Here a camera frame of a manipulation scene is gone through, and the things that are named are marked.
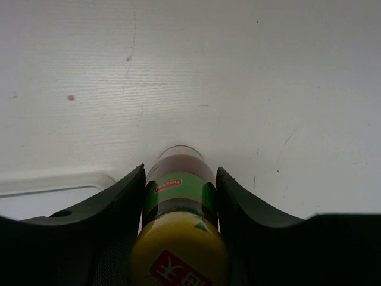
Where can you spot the white divided organizer tray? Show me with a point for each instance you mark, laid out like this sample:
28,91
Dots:
26,198

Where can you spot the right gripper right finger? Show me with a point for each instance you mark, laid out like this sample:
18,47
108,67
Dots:
271,247

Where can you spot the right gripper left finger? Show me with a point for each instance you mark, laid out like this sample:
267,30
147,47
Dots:
88,243

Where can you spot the yellow-capped sauce bottle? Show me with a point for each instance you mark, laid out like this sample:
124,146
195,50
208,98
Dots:
179,242

